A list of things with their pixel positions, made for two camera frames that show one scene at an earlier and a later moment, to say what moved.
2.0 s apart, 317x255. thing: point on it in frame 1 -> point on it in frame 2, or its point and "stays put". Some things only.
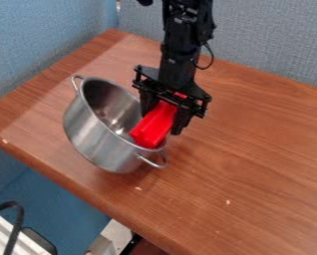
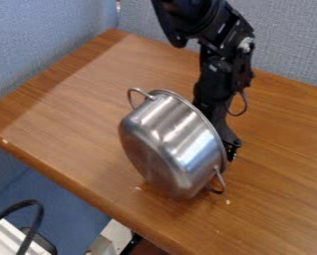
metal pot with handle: (102, 113) -> (172, 143)
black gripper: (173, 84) -> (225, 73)
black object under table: (39, 239) stays put
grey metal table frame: (113, 241) stays put
